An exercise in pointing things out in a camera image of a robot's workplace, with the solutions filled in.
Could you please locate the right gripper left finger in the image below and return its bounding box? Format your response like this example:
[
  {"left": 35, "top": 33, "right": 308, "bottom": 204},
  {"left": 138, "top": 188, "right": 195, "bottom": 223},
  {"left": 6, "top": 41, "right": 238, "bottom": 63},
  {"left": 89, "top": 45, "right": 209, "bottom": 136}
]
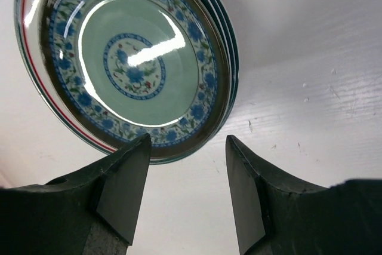
[{"left": 1, "top": 134, "right": 152, "bottom": 254}]

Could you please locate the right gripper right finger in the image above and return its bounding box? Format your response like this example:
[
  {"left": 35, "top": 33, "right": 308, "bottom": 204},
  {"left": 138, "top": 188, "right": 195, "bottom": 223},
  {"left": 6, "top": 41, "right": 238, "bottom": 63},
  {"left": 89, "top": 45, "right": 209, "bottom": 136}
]
[{"left": 226, "top": 135, "right": 381, "bottom": 254}]

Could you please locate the green plate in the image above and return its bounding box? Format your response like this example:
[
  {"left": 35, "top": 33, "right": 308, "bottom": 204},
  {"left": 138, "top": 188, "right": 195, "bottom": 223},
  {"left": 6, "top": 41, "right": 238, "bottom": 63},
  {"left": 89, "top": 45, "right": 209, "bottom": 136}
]
[{"left": 39, "top": 0, "right": 232, "bottom": 163}]

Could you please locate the orange sunburst plate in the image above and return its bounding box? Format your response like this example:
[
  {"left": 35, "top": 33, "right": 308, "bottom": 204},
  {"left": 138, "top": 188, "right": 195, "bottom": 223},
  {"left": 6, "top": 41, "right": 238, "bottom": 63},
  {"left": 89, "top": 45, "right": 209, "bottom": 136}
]
[{"left": 13, "top": 0, "right": 236, "bottom": 165}]

